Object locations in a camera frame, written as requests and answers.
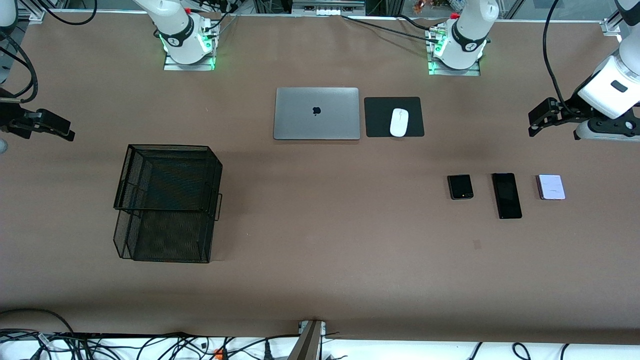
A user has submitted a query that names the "lavender flip phone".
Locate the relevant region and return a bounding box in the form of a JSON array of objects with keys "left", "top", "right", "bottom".
[{"left": 536, "top": 174, "right": 567, "bottom": 201}]

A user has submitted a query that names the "long black smartphone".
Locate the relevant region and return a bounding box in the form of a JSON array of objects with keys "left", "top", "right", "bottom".
[{"left": 491, "top": 172, "right": 523, "bottom": 220}]

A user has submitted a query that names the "small black flip phone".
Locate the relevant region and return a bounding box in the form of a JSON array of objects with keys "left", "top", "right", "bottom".
[{"left": 447, "top": 174, "right": 475, "bottom": 201}]

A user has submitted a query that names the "white computer mouse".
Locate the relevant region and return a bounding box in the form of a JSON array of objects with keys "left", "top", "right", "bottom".
[{"left": 389, "top": 108, "right": 410, "bottom": 138}]

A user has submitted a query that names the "black mouse pad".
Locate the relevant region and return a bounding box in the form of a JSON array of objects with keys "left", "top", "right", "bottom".
[{"left": 364, "top": 96, "right": 425, "bottom": 138}]

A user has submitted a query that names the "black mesh two-tier tray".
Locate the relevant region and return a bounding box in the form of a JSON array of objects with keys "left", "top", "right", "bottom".
[{"left": 113, "top": 144, "right": 224, "bottom": 264}]

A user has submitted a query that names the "silver closed laptop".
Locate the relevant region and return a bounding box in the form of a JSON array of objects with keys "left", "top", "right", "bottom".
[{"left": 273, "top": 87, "right": 361, "bottom": 141}]

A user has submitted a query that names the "white power strip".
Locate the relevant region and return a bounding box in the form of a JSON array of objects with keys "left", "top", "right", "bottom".
[{"left": 291, "top": 0, "right": 367, "bottom": 17}]

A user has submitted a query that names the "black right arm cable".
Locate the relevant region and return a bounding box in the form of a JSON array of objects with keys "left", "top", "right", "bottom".
[{"left": 0, "top": 0, "right": 99, "bottom": 105}]

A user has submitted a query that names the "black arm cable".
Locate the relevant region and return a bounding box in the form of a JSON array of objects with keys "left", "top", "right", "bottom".
[
  {"left": 543, "top": 0, "right": 576, "bottom": 113},
  {"left": 0, "top": 0, "right": 99, "bottom": 105}
]

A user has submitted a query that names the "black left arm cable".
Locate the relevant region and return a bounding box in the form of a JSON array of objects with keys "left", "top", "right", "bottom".
[{"left": 543, "top": 0, "right": 576, "bottom": 113}]

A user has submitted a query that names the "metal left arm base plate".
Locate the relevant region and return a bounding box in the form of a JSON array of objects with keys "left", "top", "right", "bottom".
[{"left": 427, "top": 25, "right": 482, "bottom": 77}]

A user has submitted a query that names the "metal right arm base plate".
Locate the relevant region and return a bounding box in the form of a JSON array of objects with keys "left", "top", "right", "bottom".
[{"left": 163, "top": 22, "right": 217, "bottom": 71}]

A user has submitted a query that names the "black table cable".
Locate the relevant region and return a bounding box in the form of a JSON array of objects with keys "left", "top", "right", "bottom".
[
  {"left": 395, "top": 14, "right": 434, "bottom": 31},
  {"left": 341, "top": 15, "right": 441, "bottom": 43}
]

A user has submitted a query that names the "black arched floor cable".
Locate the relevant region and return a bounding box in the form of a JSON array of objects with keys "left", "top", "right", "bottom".
[{"left": 0, "top": 308, "right": 76, "bottom": 335}]

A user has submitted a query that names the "metal camera post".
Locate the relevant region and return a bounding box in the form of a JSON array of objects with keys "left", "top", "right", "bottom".
[{"left": 287, "top": 320, "right": 327, "bottom": 360}]

